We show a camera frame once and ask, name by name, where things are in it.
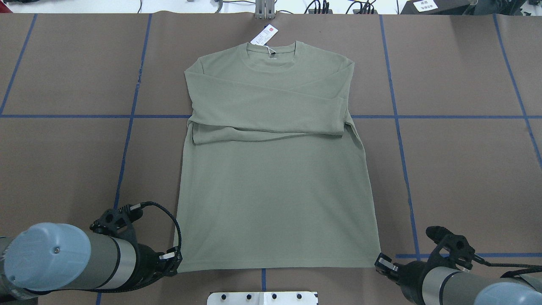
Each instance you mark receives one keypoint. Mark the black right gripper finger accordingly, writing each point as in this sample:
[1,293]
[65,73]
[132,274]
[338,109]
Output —
[384,265]

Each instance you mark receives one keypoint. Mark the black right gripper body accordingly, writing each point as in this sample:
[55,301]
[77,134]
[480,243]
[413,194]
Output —
[410,273]

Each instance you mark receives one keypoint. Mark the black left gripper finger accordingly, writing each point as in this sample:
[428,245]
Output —
[169,263]

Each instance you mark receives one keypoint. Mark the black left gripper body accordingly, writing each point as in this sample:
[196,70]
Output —
[147,262]

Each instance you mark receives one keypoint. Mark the olive green long-sleeve shirt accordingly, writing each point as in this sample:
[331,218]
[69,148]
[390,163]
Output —
[274,172]

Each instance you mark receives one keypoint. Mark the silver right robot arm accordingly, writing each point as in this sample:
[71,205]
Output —
[438,283]

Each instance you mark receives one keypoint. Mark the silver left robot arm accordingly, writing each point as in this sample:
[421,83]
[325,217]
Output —
[50,257]

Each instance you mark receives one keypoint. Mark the white paper hang tag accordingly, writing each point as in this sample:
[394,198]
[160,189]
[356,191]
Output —
[265,35]

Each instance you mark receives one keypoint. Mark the black labelled box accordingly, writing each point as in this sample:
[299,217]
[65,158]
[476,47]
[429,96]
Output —
[435,7]

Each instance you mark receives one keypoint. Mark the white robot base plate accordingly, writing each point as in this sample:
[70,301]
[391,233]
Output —
[264,298]

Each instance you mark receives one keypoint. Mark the aluminium frame post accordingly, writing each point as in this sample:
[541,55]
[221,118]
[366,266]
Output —
[265,9]

